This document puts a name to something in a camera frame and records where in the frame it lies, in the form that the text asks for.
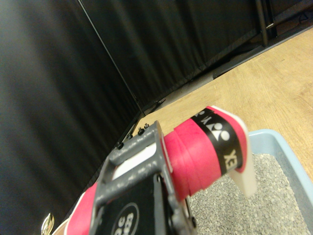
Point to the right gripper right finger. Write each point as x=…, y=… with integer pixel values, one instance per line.
x=182, y=220

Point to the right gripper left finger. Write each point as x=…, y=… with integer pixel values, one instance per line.
x=137, y=147

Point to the blue litter tray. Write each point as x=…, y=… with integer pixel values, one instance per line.
x=269, y=208

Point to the thin black curtain stand pole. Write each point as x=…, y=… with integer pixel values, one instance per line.
x=110, y=56

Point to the shiny metal piece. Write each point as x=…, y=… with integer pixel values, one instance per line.
x=48, y=223

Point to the thick black curtain stand pole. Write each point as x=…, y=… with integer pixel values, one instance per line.
x=262, y=24

